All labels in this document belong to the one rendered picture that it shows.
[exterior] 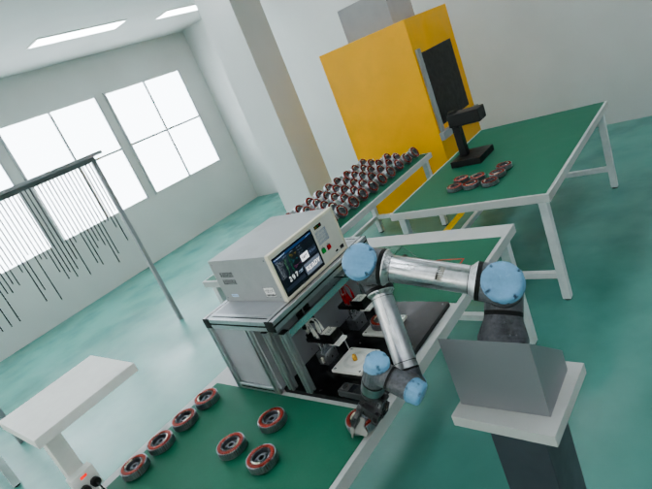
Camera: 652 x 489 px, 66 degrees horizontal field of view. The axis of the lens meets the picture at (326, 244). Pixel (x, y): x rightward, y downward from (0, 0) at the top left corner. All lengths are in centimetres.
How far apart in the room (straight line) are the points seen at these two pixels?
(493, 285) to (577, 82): 552
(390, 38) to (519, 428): 435
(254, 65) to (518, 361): 482
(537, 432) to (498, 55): 582
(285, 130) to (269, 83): 53
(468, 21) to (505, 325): 576
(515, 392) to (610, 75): 548
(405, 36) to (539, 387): 422
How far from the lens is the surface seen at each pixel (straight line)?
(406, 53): 535
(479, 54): 707
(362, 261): 154
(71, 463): 221
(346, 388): 172
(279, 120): 584
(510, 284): 147
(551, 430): 162
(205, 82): 1010
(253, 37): 594
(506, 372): 159
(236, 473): 193
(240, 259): 203
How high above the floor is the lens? 188
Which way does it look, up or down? 19 degrees down
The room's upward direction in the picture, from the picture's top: 23 degrees counter-clockwise
